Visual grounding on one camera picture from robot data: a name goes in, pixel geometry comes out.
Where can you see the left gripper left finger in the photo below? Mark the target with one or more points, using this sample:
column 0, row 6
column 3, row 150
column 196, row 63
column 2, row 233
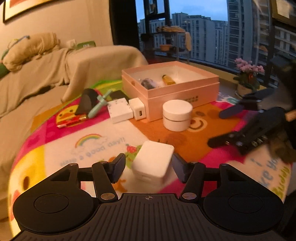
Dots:
column 105, row 174

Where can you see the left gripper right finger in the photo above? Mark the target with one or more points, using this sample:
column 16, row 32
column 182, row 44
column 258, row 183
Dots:
column 191, row 174

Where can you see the large white power adapter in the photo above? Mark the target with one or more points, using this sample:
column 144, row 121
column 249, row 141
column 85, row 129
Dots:
column 152, row 162

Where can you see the white round cream jar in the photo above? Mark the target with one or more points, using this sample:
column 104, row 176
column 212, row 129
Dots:
column 177, row 115

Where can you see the teal plastic tool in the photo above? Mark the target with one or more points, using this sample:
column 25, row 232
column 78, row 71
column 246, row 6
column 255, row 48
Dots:
column 101, row 103

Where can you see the amber small bottle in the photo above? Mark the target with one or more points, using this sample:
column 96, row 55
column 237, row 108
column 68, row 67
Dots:
column 168, row 80

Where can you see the colourful cartoon play mat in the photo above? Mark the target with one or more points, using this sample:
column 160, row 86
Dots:
column 244, row 197

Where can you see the pink potted flowers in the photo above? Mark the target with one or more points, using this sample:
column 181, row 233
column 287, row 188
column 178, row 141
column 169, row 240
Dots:
column 247, row 77

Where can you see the red lighter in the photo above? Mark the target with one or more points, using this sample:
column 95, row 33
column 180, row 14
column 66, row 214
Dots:
column 71, row 121

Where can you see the white square box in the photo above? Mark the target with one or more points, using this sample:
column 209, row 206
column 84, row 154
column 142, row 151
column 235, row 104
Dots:
column 119, row 110

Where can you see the small white usb charger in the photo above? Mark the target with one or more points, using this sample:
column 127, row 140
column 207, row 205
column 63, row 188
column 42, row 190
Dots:
column 138, row 108

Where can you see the black curved plastic holder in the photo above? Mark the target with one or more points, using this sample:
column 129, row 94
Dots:
column 87, row 102

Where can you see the pink cardboard gift box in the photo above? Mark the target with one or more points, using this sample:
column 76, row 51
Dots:
column 194, row 85

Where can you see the beige covered sofa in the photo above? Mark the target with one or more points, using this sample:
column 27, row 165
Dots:
column 51, row 80

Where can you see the green digital clock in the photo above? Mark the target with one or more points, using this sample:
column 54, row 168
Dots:
column 85, row 45

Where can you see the black metal balcony shelf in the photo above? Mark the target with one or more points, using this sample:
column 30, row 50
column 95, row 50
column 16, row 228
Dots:
column 162, row 33

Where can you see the green plush pillow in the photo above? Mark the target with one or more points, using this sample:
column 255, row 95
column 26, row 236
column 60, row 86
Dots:
column 3, row 70

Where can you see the beige crumpled blanket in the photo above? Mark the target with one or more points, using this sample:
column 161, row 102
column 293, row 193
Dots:
column 28, row 47

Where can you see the white wall socket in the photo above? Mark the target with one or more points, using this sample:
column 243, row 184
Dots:
column 71, row 43

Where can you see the framed red wall picture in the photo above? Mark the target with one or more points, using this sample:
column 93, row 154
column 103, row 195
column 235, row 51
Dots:
column 13, row 8

